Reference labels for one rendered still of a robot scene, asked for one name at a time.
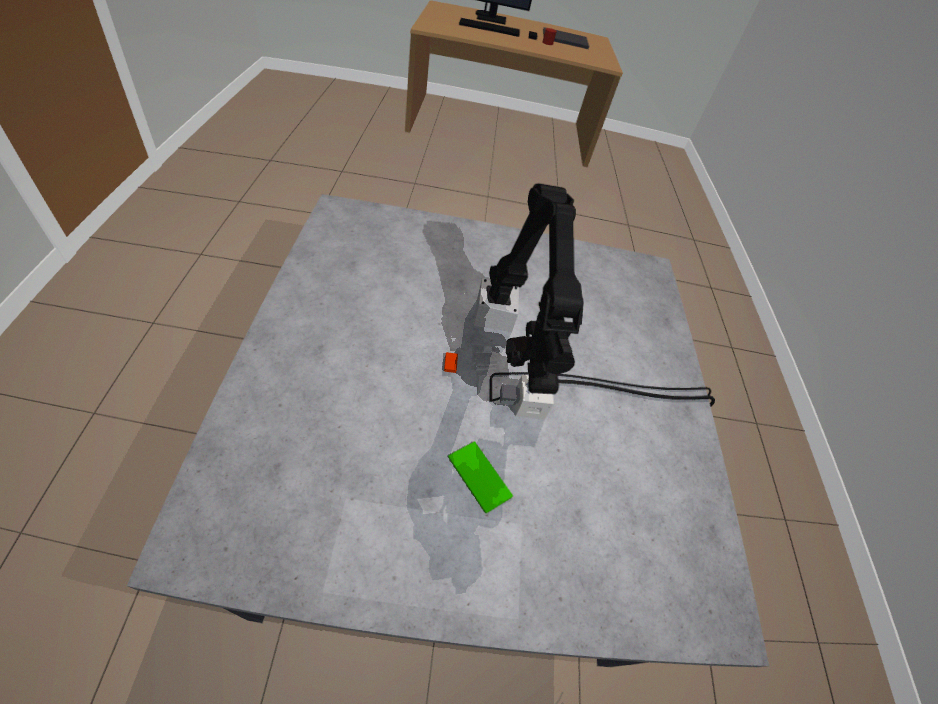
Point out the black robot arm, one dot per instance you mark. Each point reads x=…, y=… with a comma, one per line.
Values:
x=562, y=292

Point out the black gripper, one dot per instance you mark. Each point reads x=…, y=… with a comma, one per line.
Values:
x=540, y=380

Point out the green rectangular block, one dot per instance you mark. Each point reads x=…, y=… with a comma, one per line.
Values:
x=480, y=477

